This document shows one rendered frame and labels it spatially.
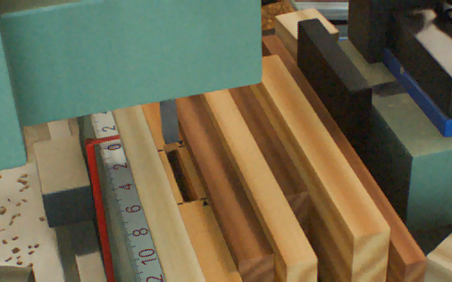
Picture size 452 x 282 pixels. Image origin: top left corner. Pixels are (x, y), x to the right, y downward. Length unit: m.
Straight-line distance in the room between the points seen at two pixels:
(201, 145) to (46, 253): 0.21
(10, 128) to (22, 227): 0.30
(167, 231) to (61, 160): 0.25
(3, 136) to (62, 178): 0.25
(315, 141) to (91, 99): 0.13
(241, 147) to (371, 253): 0.12
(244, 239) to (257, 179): 0.04
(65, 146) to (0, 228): 0.08
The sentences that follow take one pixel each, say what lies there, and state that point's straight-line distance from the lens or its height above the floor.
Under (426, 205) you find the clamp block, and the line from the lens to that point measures 0.55.
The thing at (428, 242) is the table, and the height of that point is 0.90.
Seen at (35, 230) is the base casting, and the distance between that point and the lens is 0.73.
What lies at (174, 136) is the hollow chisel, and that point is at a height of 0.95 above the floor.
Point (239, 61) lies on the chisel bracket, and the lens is 0.49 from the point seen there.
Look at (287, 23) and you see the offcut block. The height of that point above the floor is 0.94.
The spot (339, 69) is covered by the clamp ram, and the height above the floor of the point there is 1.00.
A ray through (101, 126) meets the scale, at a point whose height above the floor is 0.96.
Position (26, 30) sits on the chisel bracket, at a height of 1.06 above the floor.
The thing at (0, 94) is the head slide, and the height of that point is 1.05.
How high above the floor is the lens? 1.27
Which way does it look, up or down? 36 degrees down
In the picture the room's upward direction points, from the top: 3 degrees counter-clockwise
